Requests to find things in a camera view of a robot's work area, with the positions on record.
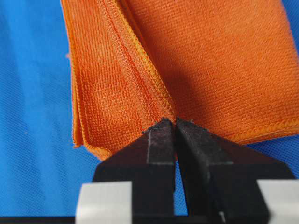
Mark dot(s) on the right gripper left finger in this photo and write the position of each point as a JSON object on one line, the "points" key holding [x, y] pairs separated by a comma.
{"points": [[134, 186]]}

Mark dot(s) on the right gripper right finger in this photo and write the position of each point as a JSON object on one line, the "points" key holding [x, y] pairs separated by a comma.
{"points": [[220, 177]]}

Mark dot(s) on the orange microfiber towel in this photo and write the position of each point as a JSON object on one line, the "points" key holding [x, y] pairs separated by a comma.
{"points": [[230, 66]]}

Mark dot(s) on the blue table cloth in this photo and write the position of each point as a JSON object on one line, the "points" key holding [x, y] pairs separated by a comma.
{"points": [[41, 171]]}

